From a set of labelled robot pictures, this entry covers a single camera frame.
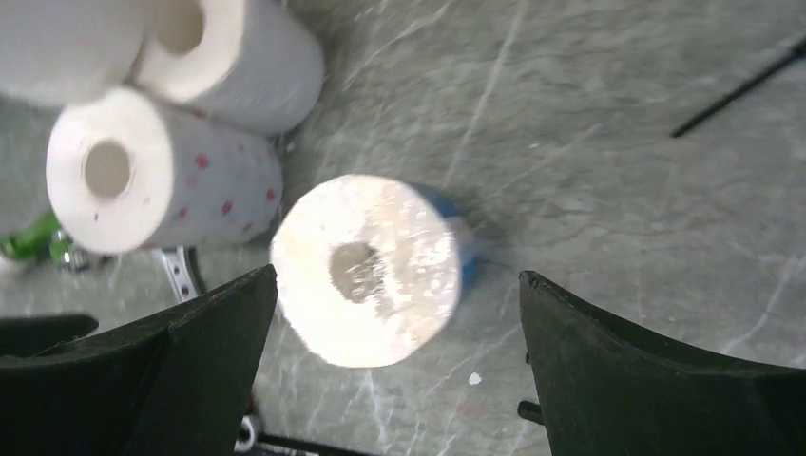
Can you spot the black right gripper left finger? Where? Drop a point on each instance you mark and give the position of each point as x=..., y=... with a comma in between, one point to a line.
x=176, y=382

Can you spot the blue roll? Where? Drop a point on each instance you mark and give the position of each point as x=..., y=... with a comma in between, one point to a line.
x=370, y=268

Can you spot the orange handled screwdriver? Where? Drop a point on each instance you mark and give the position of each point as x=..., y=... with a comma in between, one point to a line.
x=794, y=53

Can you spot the green handled tool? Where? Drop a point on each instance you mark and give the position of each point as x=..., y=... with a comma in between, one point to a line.
x=44, y=238

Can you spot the white roll of pile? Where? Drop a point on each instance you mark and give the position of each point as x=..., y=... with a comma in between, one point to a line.
x=63, y=52
x=126, y=173
x=249, y=63

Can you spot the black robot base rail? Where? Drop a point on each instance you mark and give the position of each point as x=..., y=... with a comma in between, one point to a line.
x=254, y=441

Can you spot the white roll right of pile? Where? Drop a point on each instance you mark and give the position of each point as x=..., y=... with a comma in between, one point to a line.
x=249, y=63

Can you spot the white roll front of pile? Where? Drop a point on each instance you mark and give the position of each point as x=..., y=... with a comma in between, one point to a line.
x=126, y=173

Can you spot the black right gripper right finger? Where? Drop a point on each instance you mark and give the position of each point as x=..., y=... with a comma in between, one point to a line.
x=608, y=386

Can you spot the white roll top of pile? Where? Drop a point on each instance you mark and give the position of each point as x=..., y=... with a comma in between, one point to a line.
x=63, y=52

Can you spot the red adjustable wrench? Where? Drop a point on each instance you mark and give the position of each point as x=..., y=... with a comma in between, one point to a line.
x=180, y=266

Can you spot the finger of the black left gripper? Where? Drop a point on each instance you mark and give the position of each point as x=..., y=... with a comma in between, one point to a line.
x=30, y=335

